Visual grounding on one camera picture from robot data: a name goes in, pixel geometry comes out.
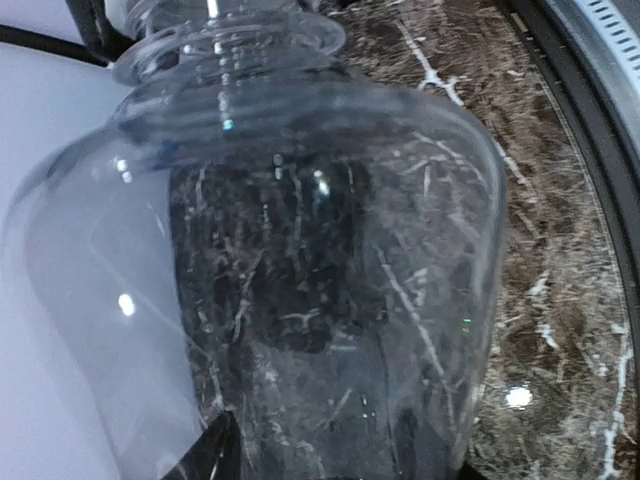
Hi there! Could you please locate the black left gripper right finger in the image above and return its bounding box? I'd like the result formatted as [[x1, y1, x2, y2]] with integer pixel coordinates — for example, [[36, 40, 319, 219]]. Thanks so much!
[[457, 461, 488, 480]]

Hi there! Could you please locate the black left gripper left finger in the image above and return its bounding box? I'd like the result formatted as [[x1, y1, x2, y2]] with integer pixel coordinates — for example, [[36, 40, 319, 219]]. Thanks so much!
[[162, 411, 242, 480]]

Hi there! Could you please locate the clear plastic bottle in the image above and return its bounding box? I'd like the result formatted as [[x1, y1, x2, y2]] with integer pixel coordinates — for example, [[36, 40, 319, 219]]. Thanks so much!
[[1, 1, 506, 479]]

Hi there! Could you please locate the black front table rail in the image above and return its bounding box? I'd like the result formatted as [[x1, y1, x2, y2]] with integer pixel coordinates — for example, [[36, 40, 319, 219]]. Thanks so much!
[[499, 0, 640, 321]]

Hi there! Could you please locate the grey slotted cable duct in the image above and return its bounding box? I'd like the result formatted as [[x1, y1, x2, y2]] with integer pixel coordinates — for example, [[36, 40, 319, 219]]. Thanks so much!
[[547, 1, 639, 151]]

